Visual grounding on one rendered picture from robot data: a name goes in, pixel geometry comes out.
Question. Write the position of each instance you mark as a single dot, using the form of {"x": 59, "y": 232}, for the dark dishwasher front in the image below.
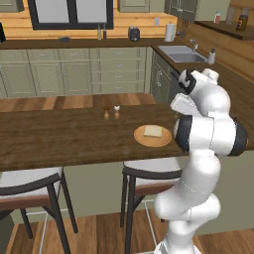
{"x": 176, "y": 86}

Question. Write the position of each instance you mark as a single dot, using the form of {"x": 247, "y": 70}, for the sage green base cupboard run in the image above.
{"x": 72, "y": 71}

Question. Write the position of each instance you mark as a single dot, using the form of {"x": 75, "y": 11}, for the grey steel sink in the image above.
{"x": 182, "y": 54}

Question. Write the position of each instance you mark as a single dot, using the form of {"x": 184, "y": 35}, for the round orange-brown plate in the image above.
{"x": 152, "y": 140}

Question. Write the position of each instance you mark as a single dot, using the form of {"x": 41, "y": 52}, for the dark green wall cupboard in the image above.
{"x": 182, "y": 9}

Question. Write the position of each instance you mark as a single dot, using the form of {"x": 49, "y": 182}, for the dark wooden wall shelf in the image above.
{"x": 228, "y": 30}

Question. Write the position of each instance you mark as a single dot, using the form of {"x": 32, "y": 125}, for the dark slim bottle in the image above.
{"x": 104, "y": 33}

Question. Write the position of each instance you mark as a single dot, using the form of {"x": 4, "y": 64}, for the silver tap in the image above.
{"x": 194, "y": 44}

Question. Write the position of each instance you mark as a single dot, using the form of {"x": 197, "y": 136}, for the black appliance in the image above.
{"x": 1, "y": 33}

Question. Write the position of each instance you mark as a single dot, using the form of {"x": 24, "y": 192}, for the black framed window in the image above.
{"x": 71, "y": 13}

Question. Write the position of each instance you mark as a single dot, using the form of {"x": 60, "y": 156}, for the wooden salt shaker white cap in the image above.
{"x": 117, "y": 113}

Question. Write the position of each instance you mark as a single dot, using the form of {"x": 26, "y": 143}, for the sage green wall cupboard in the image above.
{"x": 11, "y": 5}
{"x": 134, "y": 5}

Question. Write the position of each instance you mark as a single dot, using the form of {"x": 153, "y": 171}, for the small dark blue object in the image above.
{"x": 64, "y": 39}

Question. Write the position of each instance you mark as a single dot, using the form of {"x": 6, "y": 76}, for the black stool with white seat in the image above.
{"x": 29, "y": 188}
{"x": 149, "y": 172}

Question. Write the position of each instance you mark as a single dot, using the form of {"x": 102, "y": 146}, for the sage green cupboards beside sink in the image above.
{"x": 160, "y": 77}

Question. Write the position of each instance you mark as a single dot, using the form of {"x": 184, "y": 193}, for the dark brown jar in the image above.
{"x": 242, "y": 23}

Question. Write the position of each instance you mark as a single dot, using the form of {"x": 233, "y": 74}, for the grey tall jar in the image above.
{"x": 230, "y": 15}

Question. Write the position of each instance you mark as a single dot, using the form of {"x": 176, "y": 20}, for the pale bread slice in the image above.
{"x": 152, "y": 131}

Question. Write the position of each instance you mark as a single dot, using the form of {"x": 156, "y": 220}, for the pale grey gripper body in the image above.
{"x": 185, "y": 105}

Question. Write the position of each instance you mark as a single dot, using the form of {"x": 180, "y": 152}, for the wooden pepper shaker dark cap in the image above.
{"x": 106, "y": 114}

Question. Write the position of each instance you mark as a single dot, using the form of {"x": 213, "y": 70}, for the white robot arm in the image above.
{"x": 205, "y": 132}

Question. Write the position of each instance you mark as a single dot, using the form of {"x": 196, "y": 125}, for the white paper towel roll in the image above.
{"x": 169, "y": 32}

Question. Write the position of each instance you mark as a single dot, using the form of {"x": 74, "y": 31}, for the white soap dispenser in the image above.
{"x": 211, "y": 57}

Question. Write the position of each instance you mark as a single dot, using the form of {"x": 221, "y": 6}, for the black toaster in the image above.
{"x": 134, "y": 34}

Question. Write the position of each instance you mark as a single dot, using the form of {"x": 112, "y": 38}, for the pale slim bottle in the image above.
{"x": 99, "y": 33}

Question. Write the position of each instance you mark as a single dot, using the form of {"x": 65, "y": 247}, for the white wall socket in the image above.
{"x": 156, "y": 21}

